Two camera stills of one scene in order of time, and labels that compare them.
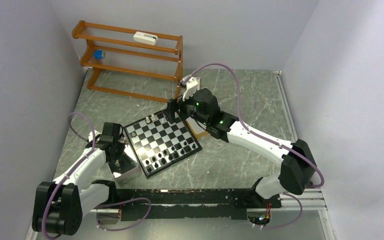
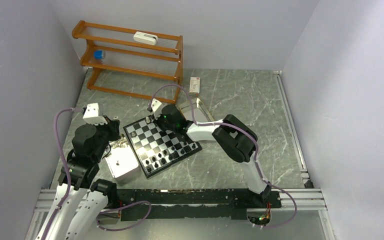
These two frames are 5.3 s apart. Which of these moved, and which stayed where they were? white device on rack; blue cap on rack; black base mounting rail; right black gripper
Moved: right black gripper
Stayed: white device on rack; blue cap on rack; black base mounting rail
